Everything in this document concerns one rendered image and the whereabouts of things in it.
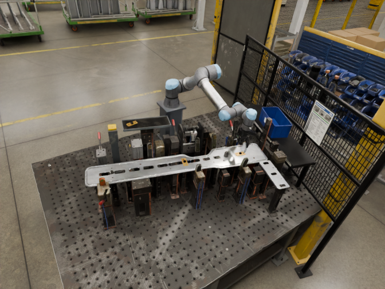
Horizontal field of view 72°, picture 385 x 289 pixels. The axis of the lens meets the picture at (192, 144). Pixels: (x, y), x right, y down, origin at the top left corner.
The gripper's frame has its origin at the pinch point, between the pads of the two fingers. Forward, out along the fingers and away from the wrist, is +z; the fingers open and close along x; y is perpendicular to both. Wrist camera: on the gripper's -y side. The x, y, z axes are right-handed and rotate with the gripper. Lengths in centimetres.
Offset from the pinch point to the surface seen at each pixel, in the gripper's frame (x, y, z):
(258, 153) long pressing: 5.1, -14.9, 7.0
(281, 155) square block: 17.3, -26.5, -0.4
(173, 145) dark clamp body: -20, 49, 6
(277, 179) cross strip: 34.1, -11.9, 3.9
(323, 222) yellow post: 63, -54, 40
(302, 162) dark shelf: 26.9, -40.3, 1.3
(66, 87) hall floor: -341, 131, 147
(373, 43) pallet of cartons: -199, -413, 25
